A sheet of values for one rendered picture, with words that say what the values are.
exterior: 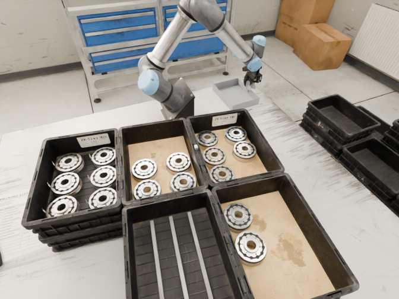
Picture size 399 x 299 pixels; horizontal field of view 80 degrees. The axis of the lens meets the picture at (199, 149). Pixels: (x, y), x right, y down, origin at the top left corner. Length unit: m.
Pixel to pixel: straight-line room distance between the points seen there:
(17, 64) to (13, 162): 2.42
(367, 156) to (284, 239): 1.29
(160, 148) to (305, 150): 0.77
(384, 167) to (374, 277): 1.06
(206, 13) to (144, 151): 0.65
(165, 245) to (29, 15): 3.14
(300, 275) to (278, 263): 0.07
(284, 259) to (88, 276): 0.68
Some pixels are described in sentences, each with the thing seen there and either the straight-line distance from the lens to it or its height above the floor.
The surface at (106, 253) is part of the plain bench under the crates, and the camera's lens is 1.04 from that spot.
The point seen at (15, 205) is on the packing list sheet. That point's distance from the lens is 1.32.
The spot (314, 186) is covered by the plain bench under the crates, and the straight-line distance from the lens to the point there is 1.26.
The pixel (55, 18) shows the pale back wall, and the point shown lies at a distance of 3.56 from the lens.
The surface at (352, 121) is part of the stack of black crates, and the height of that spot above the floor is 0.49.
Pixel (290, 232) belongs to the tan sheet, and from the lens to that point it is 0.93.
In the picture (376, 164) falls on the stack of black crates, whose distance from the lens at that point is 2.05.
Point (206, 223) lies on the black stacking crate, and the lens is 0.89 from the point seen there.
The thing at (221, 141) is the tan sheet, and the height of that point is 0.83.
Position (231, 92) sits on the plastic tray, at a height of 0.70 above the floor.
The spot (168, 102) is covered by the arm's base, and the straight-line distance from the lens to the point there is 1.29.
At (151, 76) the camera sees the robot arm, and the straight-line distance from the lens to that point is 1.23.
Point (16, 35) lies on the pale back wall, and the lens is 3.66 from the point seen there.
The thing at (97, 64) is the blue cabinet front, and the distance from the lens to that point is 2.80.
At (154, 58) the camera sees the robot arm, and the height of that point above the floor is 1.05.
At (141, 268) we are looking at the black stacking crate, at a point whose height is 0.83.
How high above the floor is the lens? 1.62
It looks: 47 degrees down
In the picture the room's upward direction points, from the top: 1 degrees clockwise
